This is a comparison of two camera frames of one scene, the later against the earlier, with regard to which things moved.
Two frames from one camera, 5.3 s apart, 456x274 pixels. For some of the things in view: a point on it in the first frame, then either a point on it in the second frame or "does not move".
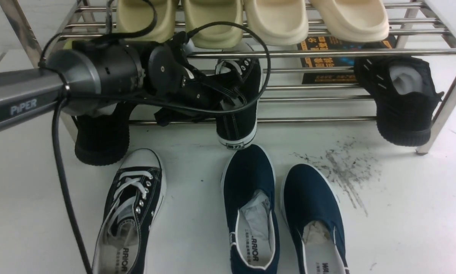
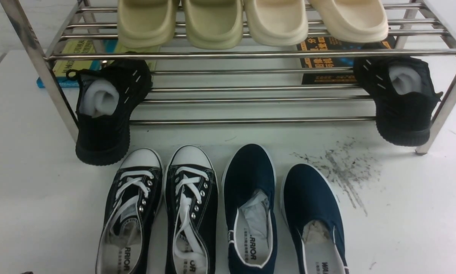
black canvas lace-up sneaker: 236,120 to 191,194
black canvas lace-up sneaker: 136,196 does not move
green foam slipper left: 134,16 does not move
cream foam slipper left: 277,22 does not move
